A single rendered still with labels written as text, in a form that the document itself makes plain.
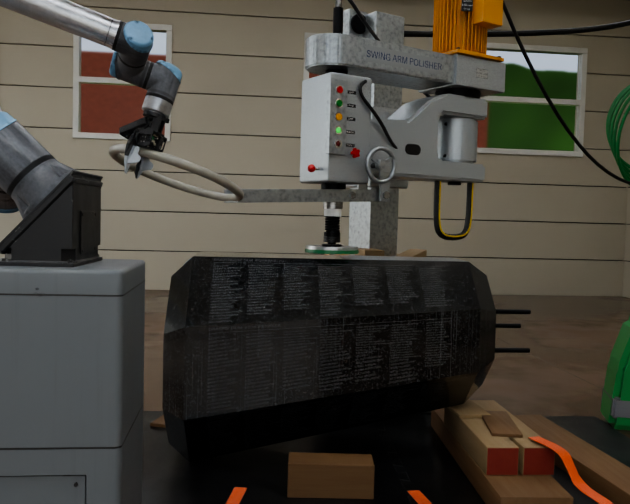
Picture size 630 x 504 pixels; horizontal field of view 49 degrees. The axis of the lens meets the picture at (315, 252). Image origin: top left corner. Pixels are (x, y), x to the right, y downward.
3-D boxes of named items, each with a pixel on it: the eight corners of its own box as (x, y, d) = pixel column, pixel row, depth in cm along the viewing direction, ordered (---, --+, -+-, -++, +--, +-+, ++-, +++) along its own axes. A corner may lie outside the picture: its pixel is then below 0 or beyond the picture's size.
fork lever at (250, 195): (365, 201, 298) (365, 190, 298) (393, 201, 282) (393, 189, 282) (220, 202, 262) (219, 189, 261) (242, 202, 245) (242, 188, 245)
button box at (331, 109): (342, 155, 267) (344, 81, 265) (346, 154, 264) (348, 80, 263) (324, 153, 262) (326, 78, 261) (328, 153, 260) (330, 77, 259)
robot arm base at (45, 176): (78, 170, 170) (49, 142, 170) (20, 224, 168) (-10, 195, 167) (91, 182, 189) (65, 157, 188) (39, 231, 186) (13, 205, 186)
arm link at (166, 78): (153, 63, 227) (182, 75, 230) (141, 98, 225) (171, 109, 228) (156, 55, 218) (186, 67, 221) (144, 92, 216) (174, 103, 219)
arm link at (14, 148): (7, 180, 167) (-47, 128, 166) (5, 206, 182) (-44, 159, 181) (55, 145, 175) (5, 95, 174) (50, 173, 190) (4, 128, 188)
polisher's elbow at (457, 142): (424, 163, 315) (426, 120, 314) (457, 166, 325) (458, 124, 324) (452, 161, 299) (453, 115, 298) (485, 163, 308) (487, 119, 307)
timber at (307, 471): (287, 497, 237) (288, 463, 236) (288, 484, 249) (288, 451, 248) (373, 499, 237) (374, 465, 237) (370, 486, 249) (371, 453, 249)
